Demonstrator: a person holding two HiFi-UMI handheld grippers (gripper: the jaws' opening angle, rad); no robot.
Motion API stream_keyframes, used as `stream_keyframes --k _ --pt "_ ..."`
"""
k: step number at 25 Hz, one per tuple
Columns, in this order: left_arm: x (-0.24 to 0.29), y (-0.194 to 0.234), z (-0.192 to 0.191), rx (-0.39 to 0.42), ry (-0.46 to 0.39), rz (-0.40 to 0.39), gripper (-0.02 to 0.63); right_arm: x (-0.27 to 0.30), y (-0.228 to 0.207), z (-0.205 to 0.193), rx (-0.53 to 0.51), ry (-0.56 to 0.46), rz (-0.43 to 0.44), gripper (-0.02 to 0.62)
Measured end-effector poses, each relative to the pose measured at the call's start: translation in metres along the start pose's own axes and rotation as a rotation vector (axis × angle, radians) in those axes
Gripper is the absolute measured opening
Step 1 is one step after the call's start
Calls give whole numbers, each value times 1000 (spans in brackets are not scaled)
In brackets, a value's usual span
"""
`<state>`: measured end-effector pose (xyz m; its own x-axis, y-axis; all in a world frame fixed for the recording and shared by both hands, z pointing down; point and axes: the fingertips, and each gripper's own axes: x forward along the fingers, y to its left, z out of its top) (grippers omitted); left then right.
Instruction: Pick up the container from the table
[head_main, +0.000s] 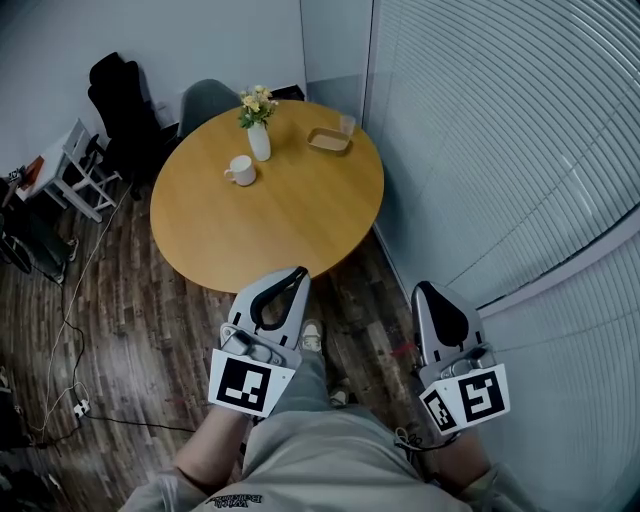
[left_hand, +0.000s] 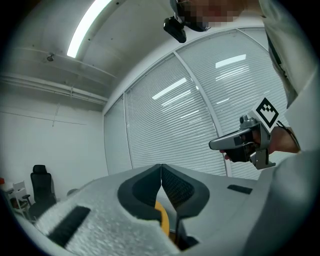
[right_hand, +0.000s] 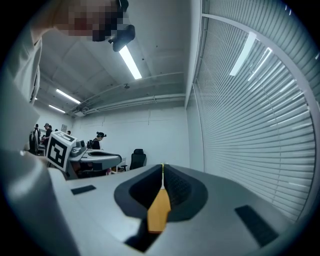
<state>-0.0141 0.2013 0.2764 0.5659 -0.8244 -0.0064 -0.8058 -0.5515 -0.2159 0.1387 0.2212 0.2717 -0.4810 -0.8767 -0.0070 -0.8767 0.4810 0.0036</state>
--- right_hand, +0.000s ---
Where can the person's head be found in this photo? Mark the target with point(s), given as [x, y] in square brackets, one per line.
[87, 17]

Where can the small framed wall notice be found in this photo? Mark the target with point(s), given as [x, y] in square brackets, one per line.
[64, 128]

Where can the black head-worn camera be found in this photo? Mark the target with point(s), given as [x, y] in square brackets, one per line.
[123, 35]

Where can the white window blinds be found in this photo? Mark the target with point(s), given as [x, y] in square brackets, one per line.
[252, 120]

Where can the long ceiling tube light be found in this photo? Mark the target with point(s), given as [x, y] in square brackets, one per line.
[68, 96]
[130, 63]
[56, 108]

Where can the person's white shirt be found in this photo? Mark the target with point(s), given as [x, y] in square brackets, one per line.
[22, 82]

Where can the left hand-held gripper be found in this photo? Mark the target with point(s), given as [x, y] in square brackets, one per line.
[58, 152]

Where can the grey ceiling pipes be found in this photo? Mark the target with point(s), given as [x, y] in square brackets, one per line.
[130, 101]

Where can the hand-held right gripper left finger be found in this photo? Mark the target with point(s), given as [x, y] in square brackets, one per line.
[95, 207]

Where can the black office chair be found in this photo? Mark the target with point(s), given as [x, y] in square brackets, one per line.
[138, 160]

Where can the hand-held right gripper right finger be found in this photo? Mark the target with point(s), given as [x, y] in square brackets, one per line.
[215, 200]

